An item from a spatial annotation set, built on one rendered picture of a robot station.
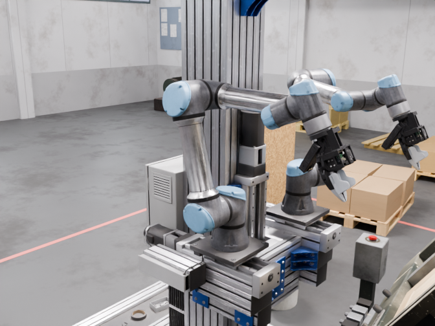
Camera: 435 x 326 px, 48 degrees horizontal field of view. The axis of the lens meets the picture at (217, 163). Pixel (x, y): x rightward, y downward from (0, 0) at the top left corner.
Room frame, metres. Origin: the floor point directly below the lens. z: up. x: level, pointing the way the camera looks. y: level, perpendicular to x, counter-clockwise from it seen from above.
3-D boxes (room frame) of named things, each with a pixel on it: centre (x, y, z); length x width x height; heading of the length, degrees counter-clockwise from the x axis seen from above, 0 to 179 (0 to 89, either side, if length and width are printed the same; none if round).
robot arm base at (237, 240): (1.73, -0.05, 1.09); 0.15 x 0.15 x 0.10
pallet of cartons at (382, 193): (4.76, -1.57, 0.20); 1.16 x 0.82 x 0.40; 140
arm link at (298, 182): (2.11, -0.38, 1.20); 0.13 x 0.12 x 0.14; 114
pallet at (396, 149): (7.64, -2.94, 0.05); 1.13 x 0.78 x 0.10; 139
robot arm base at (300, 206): (2.11, -0.37, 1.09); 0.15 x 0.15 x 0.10
